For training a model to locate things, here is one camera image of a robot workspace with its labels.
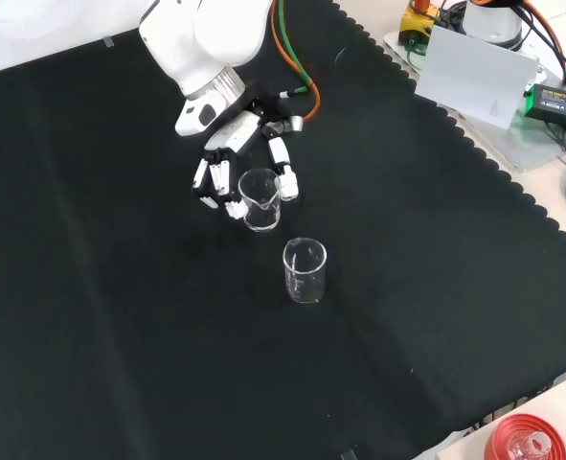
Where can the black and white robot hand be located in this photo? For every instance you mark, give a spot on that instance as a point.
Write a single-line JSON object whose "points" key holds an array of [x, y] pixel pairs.
{"points": [[234, 131]]}

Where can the clear glass beaker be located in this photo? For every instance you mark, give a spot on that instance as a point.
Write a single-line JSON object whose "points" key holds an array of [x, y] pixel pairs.
{"points": [[263, 215], [306, 282]]}

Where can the clear cloth clip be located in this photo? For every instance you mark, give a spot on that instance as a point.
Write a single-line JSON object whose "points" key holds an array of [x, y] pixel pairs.
{"points": [[109, 42], [349, 455]]}

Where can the black bench cloth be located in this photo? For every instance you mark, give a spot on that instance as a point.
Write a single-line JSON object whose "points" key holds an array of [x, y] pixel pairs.
{"points": [[167, 311]]}

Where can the yellow stop button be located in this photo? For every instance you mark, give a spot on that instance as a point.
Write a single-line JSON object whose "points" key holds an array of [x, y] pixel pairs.
{"points": [[412, 21]]}

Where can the pale board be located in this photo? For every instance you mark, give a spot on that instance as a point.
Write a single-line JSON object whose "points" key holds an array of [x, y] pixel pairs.
{"points": [[474, 76]]}

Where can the black power adapter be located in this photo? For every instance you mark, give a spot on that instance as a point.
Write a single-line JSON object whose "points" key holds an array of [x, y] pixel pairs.
{"points": [[558, 105]]}

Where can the red round ribbed dish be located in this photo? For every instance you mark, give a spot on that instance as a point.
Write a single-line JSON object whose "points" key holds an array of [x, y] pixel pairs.
{"points": [[503, 438]]}

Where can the small clear glass piece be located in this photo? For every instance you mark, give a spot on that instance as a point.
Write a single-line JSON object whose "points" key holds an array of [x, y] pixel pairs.
{"points": [[531, 445]]}

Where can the grey metal base plate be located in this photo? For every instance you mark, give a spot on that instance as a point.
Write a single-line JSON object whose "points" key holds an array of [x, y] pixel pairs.
{"points": [[527, 144]]}

